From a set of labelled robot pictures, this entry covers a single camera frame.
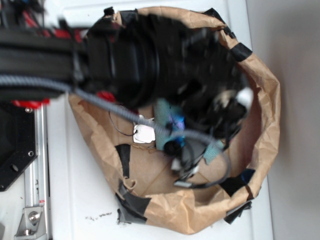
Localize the crumpled red cloth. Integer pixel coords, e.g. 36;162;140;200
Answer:
96;91;116;103

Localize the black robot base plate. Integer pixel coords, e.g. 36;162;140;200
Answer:
0;102;37;192

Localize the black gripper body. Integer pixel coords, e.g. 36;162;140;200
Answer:
155;27;253;140

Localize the aluminium corner bracket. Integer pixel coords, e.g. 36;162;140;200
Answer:
14;206;48;240

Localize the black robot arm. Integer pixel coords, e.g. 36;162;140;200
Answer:
0;14;253;139

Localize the aluminium frame rail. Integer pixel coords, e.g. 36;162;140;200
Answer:
24;106;53;240

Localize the brown paper bag bin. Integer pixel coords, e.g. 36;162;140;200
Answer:
68;6;281;235

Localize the grey braided cable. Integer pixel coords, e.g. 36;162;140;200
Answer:
0;73;231;189

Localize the blue terry cloth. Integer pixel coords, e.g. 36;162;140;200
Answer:
153;98;223;165

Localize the white paper tag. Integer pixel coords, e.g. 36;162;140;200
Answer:
133;124;156;144

